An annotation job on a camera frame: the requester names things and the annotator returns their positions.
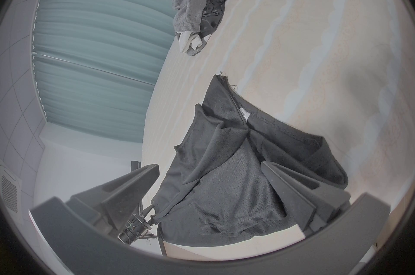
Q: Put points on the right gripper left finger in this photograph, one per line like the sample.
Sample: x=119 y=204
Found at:
x=123 y=199

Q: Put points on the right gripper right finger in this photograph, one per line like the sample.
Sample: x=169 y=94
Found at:
x=301 y=199

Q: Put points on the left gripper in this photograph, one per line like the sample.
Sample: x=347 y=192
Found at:
x=131 y=233

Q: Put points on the black T-shirt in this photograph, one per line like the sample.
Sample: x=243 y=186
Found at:
x=227 y=195

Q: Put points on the bed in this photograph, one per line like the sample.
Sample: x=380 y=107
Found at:
x=324 y=40

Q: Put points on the black chest of drawers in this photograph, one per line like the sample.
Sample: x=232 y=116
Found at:
x=135 y=166

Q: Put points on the blue-green curtain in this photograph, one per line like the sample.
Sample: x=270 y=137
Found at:
x=97 y=98
x=97 y=7

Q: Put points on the ceiling air conditioner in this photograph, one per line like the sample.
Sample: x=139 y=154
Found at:
x=9 y=192

